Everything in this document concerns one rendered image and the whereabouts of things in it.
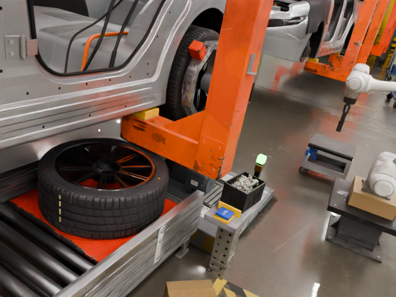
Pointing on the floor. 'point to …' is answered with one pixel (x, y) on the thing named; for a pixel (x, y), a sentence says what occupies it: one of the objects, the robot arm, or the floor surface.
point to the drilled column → (223, 253)
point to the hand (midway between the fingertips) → (339, 126)
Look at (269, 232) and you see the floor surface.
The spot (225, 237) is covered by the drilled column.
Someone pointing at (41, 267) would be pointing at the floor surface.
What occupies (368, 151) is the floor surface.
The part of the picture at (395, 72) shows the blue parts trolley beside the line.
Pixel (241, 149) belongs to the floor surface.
